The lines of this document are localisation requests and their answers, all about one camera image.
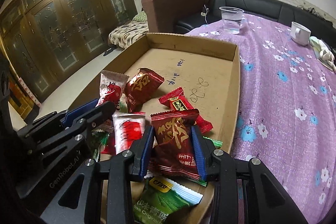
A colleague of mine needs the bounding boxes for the clear plastic cup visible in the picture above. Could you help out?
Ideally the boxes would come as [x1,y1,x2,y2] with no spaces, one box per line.
[219,7,244,34]

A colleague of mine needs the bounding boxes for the brown armchair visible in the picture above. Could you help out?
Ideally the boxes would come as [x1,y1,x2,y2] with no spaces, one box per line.
[141,0,209,34]

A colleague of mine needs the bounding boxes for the dark red candy packet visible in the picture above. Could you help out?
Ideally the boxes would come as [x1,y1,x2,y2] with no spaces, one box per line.
[149,109,200,180]

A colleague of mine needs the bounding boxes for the small green candy packet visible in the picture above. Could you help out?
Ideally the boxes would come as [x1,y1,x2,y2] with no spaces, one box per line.
[89,128,109,162]

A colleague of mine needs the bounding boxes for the white red striped packet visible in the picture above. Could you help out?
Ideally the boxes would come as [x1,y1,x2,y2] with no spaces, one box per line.
[112,112,146,154]

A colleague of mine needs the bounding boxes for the white red snack packet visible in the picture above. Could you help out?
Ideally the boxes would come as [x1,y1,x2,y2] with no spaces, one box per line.
[96,71,129,107]

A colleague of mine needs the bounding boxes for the purple floral tablecloth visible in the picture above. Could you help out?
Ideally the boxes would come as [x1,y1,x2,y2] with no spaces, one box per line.
[190,14,335,223]

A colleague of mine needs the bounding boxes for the bright red snack packet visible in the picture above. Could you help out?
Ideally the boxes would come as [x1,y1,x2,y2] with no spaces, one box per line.
[158,87,213,134]

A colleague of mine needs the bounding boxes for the patterned cushion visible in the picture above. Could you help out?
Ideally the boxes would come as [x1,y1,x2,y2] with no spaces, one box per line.
[108,11,149,49]

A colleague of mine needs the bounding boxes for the dark red puffy packet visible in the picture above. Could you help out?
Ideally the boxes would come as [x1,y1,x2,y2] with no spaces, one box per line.
[124,68,165,113]

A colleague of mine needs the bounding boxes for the white cloth bundle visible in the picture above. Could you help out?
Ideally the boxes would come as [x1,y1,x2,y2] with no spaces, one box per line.
[309,36,335,73]

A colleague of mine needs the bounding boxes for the white ceramic mug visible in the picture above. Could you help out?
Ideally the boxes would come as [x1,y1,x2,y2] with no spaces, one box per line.
[290,22,311,46]

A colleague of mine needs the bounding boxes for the shallow cardboard box tray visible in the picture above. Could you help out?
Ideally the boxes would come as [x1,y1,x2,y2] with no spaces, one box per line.
[67,32,241,224]

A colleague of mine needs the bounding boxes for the black leather sofa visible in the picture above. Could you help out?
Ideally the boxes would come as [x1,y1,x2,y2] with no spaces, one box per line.
[174,0,335,47]

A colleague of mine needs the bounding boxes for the green snack packet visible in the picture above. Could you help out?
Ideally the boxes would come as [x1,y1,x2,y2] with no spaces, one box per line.
[133,176,203,223]

